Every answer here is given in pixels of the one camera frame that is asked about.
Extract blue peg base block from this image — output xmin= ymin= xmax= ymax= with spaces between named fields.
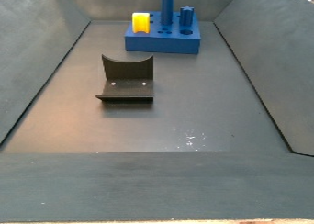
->
xmin=124 ymin=11 xmax=201 ymax=54

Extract yellow rounded peg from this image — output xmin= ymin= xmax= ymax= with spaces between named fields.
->
xmin=132 ymin=12 xmax=149 ymax=33

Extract blue star peg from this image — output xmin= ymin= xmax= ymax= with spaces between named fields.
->
xmin=179 ymin=6 xmax=193 ymax=26

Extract tall blue cylinder peg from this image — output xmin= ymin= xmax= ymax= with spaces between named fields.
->
xmin=160 ymin=0 xmax=173 ymax=26

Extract black curved cradle stand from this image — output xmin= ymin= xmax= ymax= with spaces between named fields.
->
xmin=96 ymin=56 xmax=155 ymax=102

